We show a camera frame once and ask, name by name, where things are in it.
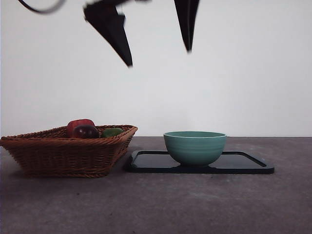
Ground teal bowl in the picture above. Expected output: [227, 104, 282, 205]
[163, 131, 227, 168]

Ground red apple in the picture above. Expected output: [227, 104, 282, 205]
[67, 118, 96, 137]

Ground green avocado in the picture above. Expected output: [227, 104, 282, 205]
[101, 128, 124, 138]

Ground dark purple plum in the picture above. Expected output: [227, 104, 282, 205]
[73, 124, 99, 139]

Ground brown wicker basket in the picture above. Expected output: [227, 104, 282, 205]
[0, 125, 139, 178]

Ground dark rectangular tray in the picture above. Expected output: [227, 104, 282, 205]
[125, 150, 275, 175]

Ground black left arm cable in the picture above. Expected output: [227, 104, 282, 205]
[18, 0, 66, 14]

